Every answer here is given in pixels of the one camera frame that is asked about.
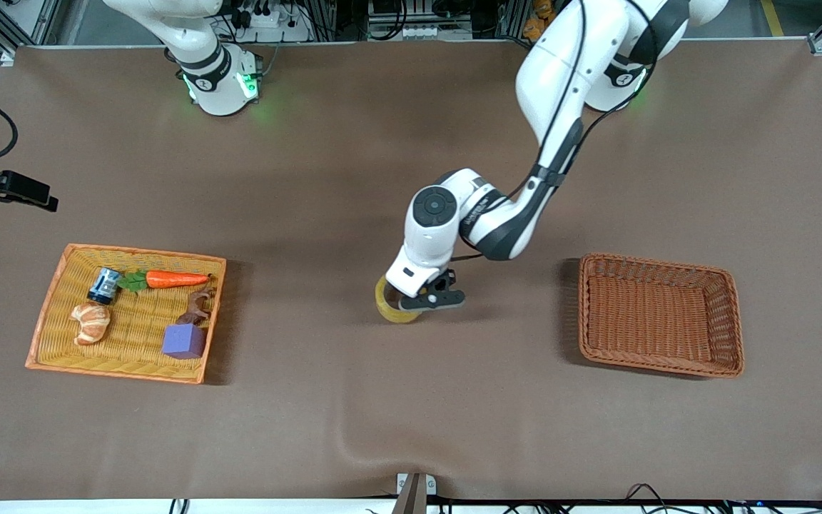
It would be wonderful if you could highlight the purple foam cube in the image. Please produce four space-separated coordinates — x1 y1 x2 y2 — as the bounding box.
162 323 207 360

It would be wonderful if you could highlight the brown wicker basket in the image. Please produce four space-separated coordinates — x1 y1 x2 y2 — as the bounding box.
578 253 746 378

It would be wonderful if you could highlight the orange yellow wicker tray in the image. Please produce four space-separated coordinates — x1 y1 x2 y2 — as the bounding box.
25 243 227 386

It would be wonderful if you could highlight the small blue can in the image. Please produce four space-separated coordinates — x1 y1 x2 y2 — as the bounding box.
87 266 123 306

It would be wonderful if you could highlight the brown table cover sheet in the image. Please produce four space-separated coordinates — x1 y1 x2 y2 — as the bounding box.
0 39 822 500

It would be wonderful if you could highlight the yellowish clear tape roll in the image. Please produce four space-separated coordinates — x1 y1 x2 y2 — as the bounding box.
375 274 424 324

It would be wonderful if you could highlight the orange toy carrot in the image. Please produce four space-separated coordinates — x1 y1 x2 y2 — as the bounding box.
117 269 213 293

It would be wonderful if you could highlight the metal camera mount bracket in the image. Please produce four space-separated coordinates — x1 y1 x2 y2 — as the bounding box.
395 471 437 514

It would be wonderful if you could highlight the pile of orange items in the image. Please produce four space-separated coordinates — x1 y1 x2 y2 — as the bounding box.
523 0 558 40

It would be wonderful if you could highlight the black floor cable bundle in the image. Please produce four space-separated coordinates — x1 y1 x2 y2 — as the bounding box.
440 483 822 514

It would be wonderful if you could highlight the white power strip with plugs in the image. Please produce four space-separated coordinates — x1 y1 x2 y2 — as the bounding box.
229 0 312 44

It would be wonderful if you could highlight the brown wooden moose figure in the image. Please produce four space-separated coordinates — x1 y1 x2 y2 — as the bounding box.
177 287 217 327

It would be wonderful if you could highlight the toy croissant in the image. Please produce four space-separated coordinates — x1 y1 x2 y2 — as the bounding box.
70 302 111 346

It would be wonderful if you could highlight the long white power strip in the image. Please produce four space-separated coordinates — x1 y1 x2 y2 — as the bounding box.
367 25 473 41

